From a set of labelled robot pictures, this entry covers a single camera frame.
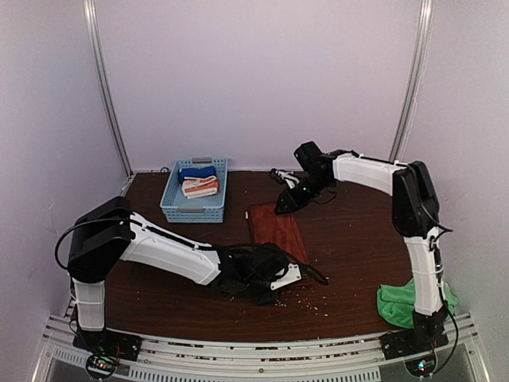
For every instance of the orange white rolled towel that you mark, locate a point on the orange white rolled towel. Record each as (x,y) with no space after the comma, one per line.
(197,188)

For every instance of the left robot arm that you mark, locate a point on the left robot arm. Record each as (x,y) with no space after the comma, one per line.
(112,232)

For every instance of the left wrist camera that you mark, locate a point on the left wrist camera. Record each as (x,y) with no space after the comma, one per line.
(268,266)

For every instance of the right aluminium post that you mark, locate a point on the right aluminium post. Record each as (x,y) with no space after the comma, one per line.
(417,69)

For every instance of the light blue plastic basket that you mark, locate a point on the light blue plastic basket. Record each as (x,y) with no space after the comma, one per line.
(179,209)

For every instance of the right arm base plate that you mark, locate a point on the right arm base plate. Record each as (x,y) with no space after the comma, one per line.
(404,343)

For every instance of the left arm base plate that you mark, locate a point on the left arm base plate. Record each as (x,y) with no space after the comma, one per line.
(109,343)

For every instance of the dark red towel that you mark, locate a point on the dark red towel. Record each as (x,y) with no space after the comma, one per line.
(267,227)

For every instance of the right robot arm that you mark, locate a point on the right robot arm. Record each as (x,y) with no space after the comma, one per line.
(415,216)

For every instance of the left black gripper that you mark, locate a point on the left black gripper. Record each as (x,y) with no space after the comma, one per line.
(262,301)

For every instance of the aluminium post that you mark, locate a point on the aluminium post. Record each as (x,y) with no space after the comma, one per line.
(417,69)
(104,85)

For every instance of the aluminium front rail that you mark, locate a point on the aluminium front rail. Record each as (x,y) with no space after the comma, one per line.
(358,358)

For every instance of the blue rolled towel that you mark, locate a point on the blue rolled towel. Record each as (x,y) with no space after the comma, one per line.
(195,172)

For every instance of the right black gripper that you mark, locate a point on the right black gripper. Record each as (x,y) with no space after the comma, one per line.
(293,200)

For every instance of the left aluminium post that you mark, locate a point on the left aluminium post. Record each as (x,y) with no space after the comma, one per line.
(104,85)

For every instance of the green microfiber towel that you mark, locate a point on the green microfiber towel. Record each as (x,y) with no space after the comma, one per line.
(396,304)

